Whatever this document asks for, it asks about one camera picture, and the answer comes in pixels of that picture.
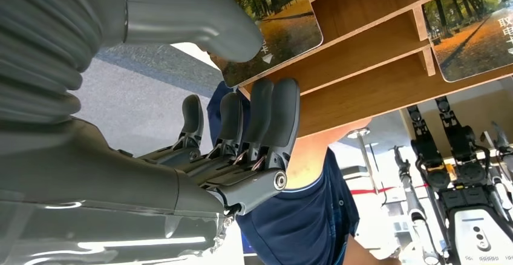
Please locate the black legged humanoid robot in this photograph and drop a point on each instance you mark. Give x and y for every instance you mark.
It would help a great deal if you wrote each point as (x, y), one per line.
(461, 139)

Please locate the person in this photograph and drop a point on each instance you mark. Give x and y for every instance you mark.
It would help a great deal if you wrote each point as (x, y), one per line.
(304, 223)

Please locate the slim chrome stanchion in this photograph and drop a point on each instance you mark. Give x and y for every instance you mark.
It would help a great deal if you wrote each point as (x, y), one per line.
(358, 133)

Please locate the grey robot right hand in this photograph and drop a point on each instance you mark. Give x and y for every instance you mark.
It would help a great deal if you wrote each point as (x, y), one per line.
(100, 175)

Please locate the wooden slotted card box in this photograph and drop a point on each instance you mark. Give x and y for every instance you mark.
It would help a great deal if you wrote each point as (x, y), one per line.
(360, 66)

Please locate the red barrier belt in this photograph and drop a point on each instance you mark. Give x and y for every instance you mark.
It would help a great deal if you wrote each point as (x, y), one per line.
(368, 191)

